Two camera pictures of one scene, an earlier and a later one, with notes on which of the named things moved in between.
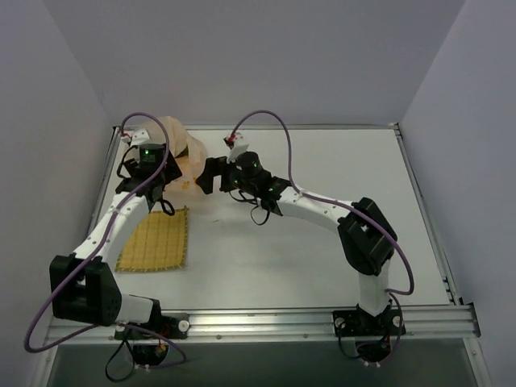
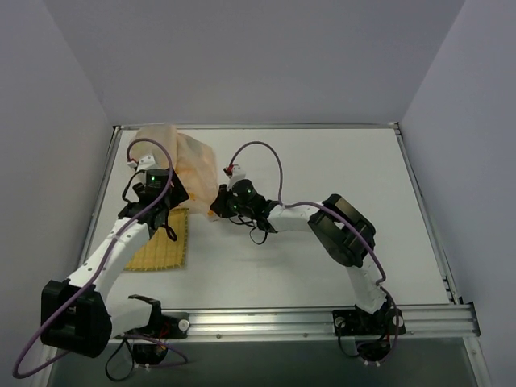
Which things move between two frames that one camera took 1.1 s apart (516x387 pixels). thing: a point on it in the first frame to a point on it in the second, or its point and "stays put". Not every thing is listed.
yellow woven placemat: (158, 243) stays put
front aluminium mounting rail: (422, 323) stays put
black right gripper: (220, 173) to (218, 204)
